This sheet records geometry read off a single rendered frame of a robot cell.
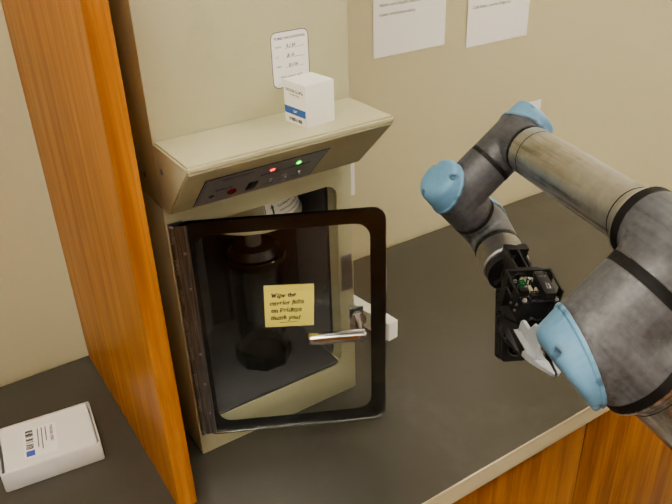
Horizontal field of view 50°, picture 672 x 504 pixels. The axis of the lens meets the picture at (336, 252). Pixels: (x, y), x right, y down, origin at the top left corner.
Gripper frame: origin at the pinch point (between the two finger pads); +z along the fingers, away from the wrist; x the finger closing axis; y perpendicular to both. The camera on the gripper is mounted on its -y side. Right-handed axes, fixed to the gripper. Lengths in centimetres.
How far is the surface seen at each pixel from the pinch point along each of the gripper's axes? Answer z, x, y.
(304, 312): -18.3, -32.3, -3.5
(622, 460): -21, 39, -56
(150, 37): -28, -52, 37
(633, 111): -127, 84, -28
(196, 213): -25, -48, 11
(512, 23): -108, 30, 7
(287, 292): -19.0, -34.9, 0.2
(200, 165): -15, -46, 25
